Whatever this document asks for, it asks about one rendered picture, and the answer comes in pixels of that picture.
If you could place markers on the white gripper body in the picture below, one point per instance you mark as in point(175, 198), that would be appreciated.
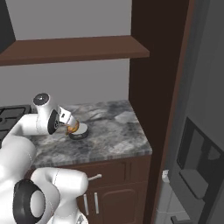
point(72, 119)

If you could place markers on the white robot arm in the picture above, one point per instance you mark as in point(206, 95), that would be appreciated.
point(17, 157)

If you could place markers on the brown chicken drumstick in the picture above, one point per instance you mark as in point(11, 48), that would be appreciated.
point(73, 127)

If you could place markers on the round black digital scale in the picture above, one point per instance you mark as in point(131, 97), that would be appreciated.
point(83, 133)

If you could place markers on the small white fridge hinge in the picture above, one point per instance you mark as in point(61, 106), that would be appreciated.
point(165, 176)

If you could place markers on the grey fridge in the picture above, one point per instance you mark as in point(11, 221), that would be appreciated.
point(198, 116)

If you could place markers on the black hob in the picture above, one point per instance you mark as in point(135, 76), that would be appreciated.
point(11, 115)

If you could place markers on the brown drawer front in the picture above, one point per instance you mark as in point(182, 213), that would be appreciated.
point(116, 170)

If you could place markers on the brown cupboard door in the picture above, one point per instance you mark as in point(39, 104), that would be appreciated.
point(122, 202)
point(82, 208)

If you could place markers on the dark brown tall cabinet panel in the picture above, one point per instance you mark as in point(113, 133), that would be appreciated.
point(154, 73)

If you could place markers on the dark grey range hood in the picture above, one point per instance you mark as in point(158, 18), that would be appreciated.
point(5, 26)

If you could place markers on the brown wooden wall shelf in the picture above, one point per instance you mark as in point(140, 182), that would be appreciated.
point(73, 49)

